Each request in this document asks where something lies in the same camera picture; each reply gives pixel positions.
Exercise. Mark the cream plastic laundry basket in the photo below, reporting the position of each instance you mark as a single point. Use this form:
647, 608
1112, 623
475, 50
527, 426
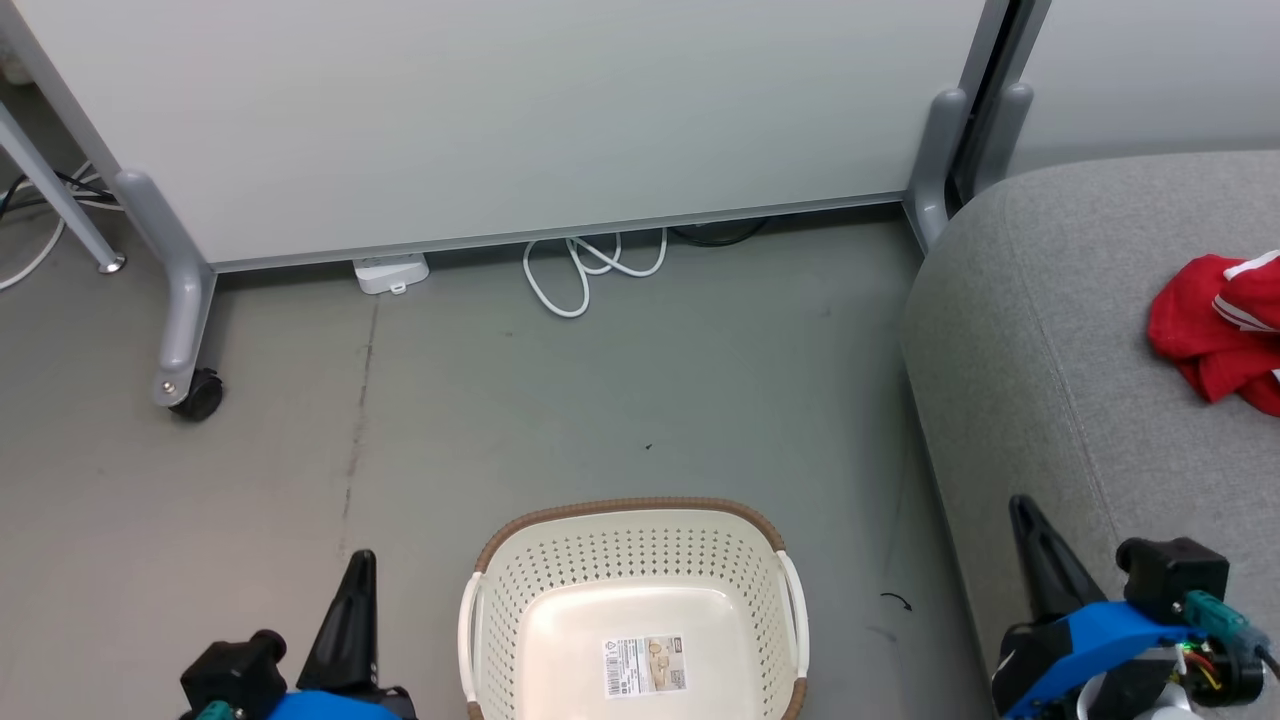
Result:
640, 570

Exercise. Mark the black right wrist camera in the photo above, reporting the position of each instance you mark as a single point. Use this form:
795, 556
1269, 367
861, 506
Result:
1170, 575

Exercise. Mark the grey metal table leg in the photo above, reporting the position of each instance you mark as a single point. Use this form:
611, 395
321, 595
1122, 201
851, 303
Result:
60, 195

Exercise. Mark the grey partition leg with caster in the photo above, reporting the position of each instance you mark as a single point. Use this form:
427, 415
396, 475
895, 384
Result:
180, 300

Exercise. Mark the grey fabric sofa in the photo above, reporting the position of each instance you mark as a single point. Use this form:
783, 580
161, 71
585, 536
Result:
1060, 330

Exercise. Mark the wide white partition panel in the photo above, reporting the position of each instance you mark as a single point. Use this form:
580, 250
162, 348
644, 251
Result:
520, 110

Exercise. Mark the red clothing with white stripes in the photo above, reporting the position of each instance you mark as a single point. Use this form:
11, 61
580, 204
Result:
1215, 340

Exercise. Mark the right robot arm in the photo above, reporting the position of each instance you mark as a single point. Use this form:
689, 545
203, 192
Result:
1130, 695

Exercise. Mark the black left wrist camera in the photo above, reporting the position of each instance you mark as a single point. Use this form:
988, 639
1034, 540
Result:
235, 670

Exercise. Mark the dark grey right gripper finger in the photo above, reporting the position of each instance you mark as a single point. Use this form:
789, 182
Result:
1050, 565

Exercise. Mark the white power strip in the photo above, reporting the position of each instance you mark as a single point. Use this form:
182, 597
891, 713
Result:
392, 272

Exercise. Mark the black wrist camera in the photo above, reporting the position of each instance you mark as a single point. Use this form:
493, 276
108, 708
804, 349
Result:
235, 670
1170, 575

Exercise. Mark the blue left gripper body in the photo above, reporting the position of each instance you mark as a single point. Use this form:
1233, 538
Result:
340, 705

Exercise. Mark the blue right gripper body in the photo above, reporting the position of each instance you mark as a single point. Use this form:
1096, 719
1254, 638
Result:
1080, 640

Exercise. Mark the printed paper label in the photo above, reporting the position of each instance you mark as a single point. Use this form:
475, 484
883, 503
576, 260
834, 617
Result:
645, 665

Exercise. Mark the small black thread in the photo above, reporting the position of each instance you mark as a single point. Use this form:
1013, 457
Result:
898, 600

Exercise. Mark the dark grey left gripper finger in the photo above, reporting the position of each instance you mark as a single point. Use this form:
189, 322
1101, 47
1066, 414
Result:
348, 625

